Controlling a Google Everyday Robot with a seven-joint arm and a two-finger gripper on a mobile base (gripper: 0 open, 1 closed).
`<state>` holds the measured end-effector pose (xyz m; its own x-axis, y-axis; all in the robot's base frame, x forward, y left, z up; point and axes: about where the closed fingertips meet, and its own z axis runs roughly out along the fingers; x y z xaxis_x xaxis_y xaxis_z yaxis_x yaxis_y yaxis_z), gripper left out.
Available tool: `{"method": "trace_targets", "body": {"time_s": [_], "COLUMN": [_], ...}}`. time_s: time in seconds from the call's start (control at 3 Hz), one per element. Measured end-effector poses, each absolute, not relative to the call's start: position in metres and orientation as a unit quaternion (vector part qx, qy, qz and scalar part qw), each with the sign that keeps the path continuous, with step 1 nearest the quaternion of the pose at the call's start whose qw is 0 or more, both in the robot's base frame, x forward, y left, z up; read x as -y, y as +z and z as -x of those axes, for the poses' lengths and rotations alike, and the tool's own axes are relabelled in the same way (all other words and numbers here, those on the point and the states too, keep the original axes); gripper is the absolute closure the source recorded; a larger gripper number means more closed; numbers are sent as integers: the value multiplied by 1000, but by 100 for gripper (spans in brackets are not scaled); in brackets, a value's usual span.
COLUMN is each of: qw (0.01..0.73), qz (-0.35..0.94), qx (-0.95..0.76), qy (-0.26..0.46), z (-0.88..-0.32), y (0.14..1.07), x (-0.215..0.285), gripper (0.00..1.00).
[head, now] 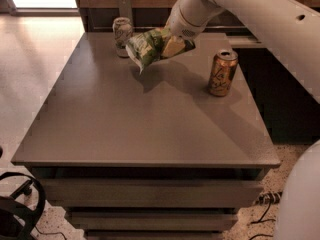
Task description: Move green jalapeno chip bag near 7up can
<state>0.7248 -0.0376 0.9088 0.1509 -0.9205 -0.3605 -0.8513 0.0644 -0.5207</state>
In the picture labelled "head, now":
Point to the green jalapeno chip bag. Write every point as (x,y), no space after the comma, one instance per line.
(146,48)

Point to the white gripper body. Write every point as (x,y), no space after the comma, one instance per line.
(180,25)

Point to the left metal wall bracket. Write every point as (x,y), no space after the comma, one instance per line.
(125,9)

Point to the grey drawer cabinet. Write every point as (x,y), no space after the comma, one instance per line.
(147,154)

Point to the green white 7up can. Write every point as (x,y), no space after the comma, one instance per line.
(123,31)

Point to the white power strip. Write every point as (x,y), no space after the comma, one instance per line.
(269,198)

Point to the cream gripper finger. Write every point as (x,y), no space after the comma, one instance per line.
(173,46)

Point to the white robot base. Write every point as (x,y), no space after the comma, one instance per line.
(299,210)

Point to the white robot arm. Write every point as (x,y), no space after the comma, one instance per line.
(287,28)

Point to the orange LaCroix can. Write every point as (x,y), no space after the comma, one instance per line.
(223,69)

